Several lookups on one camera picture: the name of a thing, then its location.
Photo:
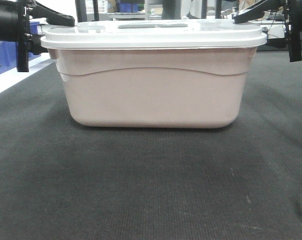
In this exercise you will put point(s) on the pink bin with white lid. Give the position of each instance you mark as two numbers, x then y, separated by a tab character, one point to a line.
187	73

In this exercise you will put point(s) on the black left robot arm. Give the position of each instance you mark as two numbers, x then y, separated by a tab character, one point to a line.
15	27

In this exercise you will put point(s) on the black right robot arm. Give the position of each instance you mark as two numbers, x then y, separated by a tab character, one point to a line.
287	13

